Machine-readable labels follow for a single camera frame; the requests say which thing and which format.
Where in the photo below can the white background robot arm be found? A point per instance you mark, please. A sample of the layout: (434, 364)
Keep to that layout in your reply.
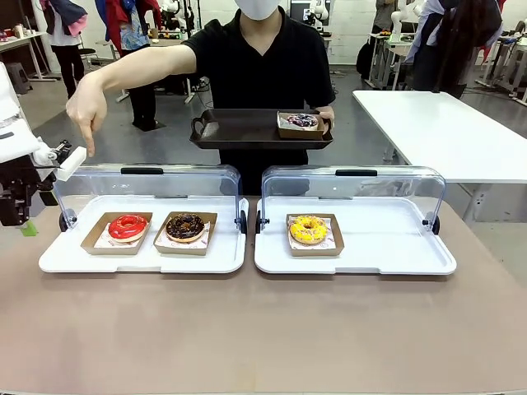
(397, 24)

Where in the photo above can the person left hand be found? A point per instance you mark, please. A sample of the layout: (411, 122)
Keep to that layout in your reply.
(330, 119)

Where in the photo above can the brown cardboard donut tray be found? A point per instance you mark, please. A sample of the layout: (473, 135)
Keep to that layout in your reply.
(337, 238)
(300, 133)

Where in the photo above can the purple drizzled donut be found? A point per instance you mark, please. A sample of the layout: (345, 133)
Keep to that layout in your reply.
(300, 120)

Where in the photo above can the white background workbench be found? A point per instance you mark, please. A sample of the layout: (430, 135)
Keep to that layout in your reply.
(20, 41)

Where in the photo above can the white cylindrical air purifier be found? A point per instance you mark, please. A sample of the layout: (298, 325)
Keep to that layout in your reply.
(6, 90)

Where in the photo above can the person right hand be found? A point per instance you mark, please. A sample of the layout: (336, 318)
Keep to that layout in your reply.
(88, 103)

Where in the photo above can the person with long dark hair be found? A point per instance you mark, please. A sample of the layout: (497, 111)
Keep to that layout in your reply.
(457, 45)

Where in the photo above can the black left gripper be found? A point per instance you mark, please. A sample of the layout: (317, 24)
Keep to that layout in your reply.
(16, 189)

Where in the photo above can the grey plastic stool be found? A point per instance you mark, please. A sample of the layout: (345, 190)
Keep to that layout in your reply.
(18, 76)

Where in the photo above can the person torso black shirt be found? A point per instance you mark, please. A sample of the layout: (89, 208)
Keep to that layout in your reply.
(267, 74)

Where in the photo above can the red glazed donut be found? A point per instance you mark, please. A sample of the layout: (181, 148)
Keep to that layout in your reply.
(119, 228)

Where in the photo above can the white display tray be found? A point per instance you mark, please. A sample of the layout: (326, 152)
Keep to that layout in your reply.
(370, 247)
(123, 263)

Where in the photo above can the person in white shirt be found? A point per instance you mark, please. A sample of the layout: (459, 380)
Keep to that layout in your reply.
(62, 41)

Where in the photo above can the white paper liner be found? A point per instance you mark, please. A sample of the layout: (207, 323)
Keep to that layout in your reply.
(173, 245)
(313, 246)
(105, 243)
(282, 120)

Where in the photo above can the clear hinged display lid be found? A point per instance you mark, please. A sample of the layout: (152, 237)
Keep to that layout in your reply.
(313, 183)
(181, 181)

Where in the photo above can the white rectangular table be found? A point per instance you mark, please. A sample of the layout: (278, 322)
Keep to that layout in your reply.
(449, 131)

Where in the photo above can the white face mask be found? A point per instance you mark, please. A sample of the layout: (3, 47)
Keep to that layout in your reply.
(259, 8)

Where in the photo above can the yellow sprinkled donut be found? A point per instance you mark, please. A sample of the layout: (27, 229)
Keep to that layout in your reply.
(300, 232)

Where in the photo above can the chocolate glazed donut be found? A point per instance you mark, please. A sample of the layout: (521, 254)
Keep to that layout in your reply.
(177, 228)

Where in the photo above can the dark brown serving tray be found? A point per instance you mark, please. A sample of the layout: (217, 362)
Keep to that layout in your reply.
(239, 127)

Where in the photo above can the person right forearm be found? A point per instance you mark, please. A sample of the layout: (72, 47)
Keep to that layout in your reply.
(152, 63)

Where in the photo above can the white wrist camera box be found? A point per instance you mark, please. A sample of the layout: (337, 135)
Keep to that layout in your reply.
(72, 162)

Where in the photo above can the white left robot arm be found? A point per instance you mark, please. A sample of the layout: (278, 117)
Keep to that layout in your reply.
(18, 144)

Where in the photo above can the person in blue patterned shirt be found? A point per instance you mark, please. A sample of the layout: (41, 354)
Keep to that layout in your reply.
(136, 49)

